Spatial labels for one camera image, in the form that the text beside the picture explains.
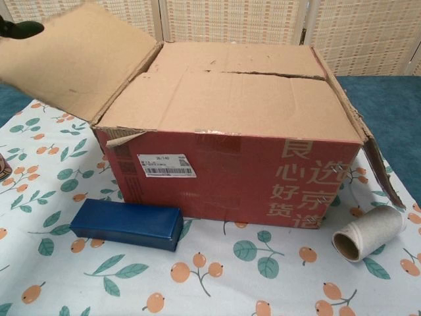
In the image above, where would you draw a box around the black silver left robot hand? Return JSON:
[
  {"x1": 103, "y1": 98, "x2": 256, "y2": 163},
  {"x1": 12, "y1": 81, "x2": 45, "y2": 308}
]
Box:
[{"x1": 0, "y1": 14, "x2": 45, "y2": 41}]

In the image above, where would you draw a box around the red cardboard shipping box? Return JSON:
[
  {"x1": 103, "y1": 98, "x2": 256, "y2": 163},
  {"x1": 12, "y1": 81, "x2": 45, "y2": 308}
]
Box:
[{"x1": 0, "y1": 3, "x2": 407, "y2": 230}]

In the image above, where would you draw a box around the dark blue rectangular box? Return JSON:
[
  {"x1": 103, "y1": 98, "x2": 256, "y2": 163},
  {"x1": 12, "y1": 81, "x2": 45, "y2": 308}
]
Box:
[{"x1": 68, "y1": 198, "x2": 184, "y2": 253}]

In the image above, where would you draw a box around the patterned object at left edge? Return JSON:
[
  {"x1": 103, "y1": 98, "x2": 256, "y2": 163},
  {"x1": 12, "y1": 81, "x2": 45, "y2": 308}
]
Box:
[{"x1": 0, "y1": 153, "x2": 12, "y2": 182}]

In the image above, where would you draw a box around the floral fruit print tablecloth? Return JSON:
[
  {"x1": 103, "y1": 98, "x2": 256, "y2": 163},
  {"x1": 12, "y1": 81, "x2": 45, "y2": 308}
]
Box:
[{"x1": 0, "y1": 98, "x2": 421, "y2": 316}]

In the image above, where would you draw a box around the woven bamboo folding screen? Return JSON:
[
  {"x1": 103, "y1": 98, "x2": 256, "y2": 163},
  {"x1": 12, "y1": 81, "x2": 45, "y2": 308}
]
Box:
[{"x1": 0, "y1": 0, "x2": 421, "y2": 77}]

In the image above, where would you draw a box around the white paper roll cardboard core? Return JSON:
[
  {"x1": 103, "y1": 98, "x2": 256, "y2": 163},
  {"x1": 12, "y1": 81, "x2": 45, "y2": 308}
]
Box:
[{"x1": 332, "y1": 205, "x2": 407, "y2": 263}]

